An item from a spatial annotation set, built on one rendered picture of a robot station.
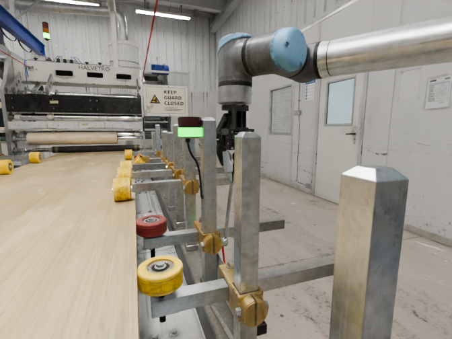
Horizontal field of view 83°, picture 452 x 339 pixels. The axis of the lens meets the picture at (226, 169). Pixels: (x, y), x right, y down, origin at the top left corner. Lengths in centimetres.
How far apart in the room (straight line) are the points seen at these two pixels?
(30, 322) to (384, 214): 44
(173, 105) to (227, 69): 230
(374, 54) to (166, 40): 925
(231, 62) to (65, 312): 59
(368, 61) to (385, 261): 52
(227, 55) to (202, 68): 908
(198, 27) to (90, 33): 340
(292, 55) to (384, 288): 49
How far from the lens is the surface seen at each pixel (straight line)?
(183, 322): 84
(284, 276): 60
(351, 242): 25
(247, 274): 50
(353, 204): 24
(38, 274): 58
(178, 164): 116
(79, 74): 331
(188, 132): 64
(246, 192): 44
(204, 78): 974
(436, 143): 335
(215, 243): 70
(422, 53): 68
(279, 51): 61
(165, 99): 295
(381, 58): 69
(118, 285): 49
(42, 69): 338
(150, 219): 73
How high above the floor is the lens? 115
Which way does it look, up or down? 9 degrees down
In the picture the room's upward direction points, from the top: straight up
